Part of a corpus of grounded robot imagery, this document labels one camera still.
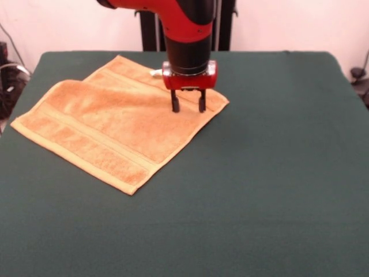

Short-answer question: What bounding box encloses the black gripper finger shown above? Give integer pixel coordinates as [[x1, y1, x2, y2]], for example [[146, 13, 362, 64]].
[[170, 88, 181, 114], [198, 88, 208, 114]]

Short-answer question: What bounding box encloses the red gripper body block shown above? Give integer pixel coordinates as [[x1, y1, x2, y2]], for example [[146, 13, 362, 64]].
[[161, 59, 219, 91]]

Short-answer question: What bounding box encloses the tan terry cloth towel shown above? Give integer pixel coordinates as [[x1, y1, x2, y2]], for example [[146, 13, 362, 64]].
[[10, 54, 231, 196]]

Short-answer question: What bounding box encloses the dark green table cloth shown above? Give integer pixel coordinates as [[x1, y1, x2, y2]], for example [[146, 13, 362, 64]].
[[0, 51, 369, 277]]

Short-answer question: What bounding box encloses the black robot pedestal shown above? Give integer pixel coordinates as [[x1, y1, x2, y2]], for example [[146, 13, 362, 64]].
[[134, 0, 239, 52]]

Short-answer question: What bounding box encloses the black equipment pile with cables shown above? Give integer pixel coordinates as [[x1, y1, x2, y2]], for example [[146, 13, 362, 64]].
[[0, 42, 31, 119]]

